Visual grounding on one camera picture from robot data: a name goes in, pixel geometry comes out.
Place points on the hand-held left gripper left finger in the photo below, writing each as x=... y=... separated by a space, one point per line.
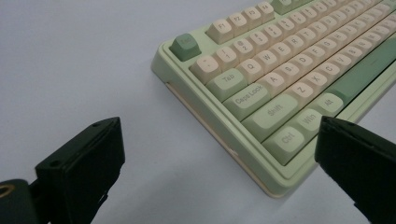
x=81 y=168

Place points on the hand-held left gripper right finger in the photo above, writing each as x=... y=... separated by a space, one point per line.
x=358 y=161

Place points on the green and cream keyboard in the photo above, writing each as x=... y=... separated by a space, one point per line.
x=274 y=77

